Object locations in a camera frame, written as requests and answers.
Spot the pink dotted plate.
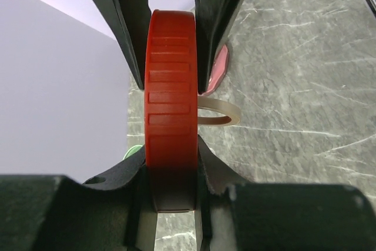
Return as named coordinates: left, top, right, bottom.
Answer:
left=205, top=45, right=230, bottom=95

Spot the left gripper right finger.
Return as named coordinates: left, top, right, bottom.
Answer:
left=195, top=0, right=240, bottom=94

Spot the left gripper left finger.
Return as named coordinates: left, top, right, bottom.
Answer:
left=93, top=0, right=151, bottom=90

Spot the green round lid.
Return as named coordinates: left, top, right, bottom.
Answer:
left=123, top=145, right=143, bottom=160

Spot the cream pink bowl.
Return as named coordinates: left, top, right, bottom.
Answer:
left=197, top=96, right=241, bottom=126

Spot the red round lid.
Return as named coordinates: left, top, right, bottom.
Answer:
left=144, top=10, right=198, bottom=213

